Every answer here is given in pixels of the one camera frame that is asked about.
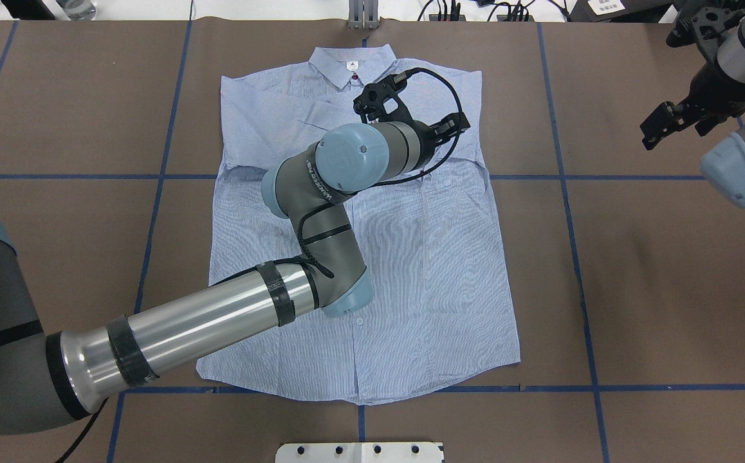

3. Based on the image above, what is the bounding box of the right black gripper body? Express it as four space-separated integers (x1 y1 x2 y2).
681 62 745 136

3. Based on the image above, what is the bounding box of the light blue striped shirt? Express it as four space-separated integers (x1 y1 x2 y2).
196 45 520 405

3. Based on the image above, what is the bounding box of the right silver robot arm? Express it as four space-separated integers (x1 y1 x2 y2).
640 1 745 208

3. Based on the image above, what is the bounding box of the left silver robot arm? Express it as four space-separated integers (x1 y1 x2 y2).
0 121 438 435

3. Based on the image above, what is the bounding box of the clear black-capped bottle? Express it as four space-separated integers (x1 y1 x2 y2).
56 0 97 21

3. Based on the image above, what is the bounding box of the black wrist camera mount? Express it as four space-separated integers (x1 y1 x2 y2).
353 68 472 149

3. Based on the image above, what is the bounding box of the aluminium frame post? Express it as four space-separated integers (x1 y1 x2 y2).
348 0 380 30

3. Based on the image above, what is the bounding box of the white camera stand pillar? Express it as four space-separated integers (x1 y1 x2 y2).
275 442 446 462

